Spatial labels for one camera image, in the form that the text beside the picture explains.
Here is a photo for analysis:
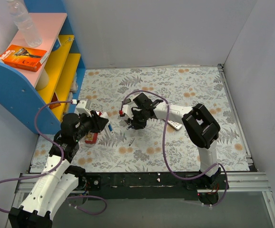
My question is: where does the floral table mat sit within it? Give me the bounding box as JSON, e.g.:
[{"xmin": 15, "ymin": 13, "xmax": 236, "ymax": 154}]
[{"xmin": 30, "ymin": 66, "xmax": 250, "ymax": 173}]

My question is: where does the orange razor box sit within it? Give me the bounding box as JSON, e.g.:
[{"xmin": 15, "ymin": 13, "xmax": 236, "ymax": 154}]
[{"xmin": 0, "ymin": 45, "xmax": 49, "ymax": 72}]

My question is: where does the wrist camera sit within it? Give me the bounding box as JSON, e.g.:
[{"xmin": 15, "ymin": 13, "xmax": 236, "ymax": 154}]
[
  {"xmin": 119, "ymin": 104, "xmax": 133, "ymax": 119},
  {"xmin": 74, "ymin": 99, "xmax": 91, "ymax": 117}
]

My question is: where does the clear plastic bottle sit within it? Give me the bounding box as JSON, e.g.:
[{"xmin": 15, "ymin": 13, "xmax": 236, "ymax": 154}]
[{"xmin": 7, "ymin": 0, "xmax": 42, "ymax": 48}]

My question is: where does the purple cable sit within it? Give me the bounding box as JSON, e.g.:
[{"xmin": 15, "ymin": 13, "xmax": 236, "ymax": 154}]
[
  {"xmin": 119, "ymin": 90, "xmax": 229, "ymax": 206},
  {"xmin": 0, "ymin": 99, "xmax": 107, "ymax": 216}
]

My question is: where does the white remote control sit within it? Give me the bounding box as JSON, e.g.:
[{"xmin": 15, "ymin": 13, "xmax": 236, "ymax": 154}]
[
  {"xmin": 99, "ymin": 112, "xmax": 112, "ymax": 139},
  {"xmin": 167, "ymin": 120, "xmax": 183, "ymax": 131}
]

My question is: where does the pile of batteries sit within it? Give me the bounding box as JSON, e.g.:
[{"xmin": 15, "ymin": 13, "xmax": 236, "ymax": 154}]
[{"xmin": 126, "ymin": 119, "xmax": 134, "ymax": 130}]

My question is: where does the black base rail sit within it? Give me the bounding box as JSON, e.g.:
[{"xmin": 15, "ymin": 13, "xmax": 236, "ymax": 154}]
[{"xmin": 75, "ymin": 171, "xmax": 214, "ymax": 200}]

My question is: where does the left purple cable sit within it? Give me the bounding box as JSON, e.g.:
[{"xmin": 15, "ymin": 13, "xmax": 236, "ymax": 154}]
[{"xmin": 0, "ymin": 99, "xmax": 107, "ymax": 216}]

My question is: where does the red box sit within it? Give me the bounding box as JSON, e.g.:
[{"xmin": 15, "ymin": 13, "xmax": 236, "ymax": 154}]
[{"xmin": 84, "ymin": 133, "xmax": 98, "ymax": 144}]

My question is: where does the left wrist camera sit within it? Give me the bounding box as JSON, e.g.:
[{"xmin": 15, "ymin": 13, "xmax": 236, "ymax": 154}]
[{"xmin": 74, "ymin": 99, "xmax": 91, "ymax": 117}]

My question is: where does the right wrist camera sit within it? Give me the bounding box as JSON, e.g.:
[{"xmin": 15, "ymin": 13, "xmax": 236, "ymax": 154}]
[{"xmin": 119, "ymin": 104, "xmax": 133, "ymax": 119}]

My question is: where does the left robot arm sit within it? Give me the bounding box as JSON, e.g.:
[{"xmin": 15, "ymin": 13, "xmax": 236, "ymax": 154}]
[{"xmin": 8, "ymin": 111, "xmax": 110, "ymax": 228}]

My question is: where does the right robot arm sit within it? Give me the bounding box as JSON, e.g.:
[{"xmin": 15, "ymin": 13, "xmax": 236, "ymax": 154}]
[{"xmin": 119, "ymin": 90, "xmax": 221, "ymax": 189}]

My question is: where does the blue yellow shelf unit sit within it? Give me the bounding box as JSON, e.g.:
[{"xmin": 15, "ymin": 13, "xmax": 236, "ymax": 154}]
[{"xmin": 0, "ymin": 0, "xmax": 86, "ymax": 134}]

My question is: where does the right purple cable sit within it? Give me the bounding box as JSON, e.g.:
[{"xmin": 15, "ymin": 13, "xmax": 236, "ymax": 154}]
[{"xmin": 119, "ymin": 90, "xmax": 229, "ymax": 206}]

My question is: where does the blue battery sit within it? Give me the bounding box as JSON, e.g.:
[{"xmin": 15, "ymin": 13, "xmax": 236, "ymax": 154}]
[{"xmin": 108, "ymin": 123, "xmax": 113, "ymax": 132}]

